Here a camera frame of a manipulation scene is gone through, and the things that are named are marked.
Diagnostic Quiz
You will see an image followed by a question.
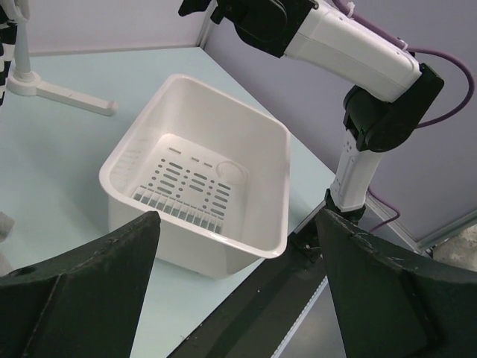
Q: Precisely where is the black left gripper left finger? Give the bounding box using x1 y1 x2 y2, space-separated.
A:
1 211 161 357

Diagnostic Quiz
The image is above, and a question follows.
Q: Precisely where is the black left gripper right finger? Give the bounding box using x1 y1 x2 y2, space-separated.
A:
315 209 476 357

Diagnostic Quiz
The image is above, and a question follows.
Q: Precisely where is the black white striped tank top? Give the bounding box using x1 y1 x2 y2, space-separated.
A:
0 8 17 105

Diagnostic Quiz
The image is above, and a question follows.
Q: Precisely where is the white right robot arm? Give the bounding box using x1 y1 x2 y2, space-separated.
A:
178 0 443 223

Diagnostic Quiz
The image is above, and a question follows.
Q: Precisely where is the white plastic basket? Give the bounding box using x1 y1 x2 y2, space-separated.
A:
99 74 291 279

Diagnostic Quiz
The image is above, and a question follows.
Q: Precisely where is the white clothes rack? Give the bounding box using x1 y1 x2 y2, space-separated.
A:
1 1 118 116

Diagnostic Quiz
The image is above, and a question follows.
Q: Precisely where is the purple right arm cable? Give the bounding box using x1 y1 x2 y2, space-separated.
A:
335 0 475 232

